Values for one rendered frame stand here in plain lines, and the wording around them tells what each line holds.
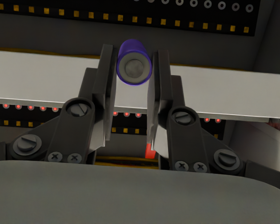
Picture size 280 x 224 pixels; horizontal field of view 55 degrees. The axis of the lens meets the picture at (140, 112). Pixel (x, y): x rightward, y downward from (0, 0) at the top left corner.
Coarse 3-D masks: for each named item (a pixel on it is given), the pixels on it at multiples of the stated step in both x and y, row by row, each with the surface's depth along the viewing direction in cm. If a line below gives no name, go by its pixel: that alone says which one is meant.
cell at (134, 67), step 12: (120, 48) 17; (132, 48) 13; (144, 48) 16; (120, 60) 13; (132, 60) 13; (144, 60) 13; (120, 72) 13; (132, 72) 13; (144, 72) 13; (132, 84) 14
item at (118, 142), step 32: (0, 32) 42; (32, 32) 42; (64, 32) 43; (96, 32) 43; (128, 32) 43; (160, 32) 43; (192, 32) 43; (256, 32) 43; (192, 64) 46; (224, 64) 46; (0, 128) 51; (32, 128) 51; (96, 160) 56
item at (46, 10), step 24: (0, 0) 37; (24, 0) 37; (48, 0) 37; (72, 0) 38; (96, 0) 38; (120, 0) 38; (144, 0) 38; (216, 0) 39; (240, 0) 39; (144, 24) 39; (168, 24) 39; (192, 24) 39; (216, 24) 39; (240, 24) 40
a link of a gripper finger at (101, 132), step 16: (112, 48) 13; (112, 64) 12; (96, 80) 11; (112, 80) 11; (80, 96) 11; (96, 96) 10; (112, 96) 12; (96, 112) 11; (112, 112) 13; (48, 128) 10; (96, 128) 11; (16, 144) 9; (32, 144) 9; (48, 144) 9; (96, 144) 11; (32, 160) 9
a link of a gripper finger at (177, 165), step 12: (180, 108) 11; (168, 120) 10; (180, 120) 10; (192, 120) 10; (168, 132) 10; (180, 132) 10; (192, 132) 10; (168, 144) 10; (180, 144) 9; (192, 144) 9; (204, 144) 9; (168, 156) 9; (180, 156) 9; (192, 156) 9; (204, 156) 9; (168, 168) 11; (180, 168) 8; (192, 168) 9; (204, 168) 9
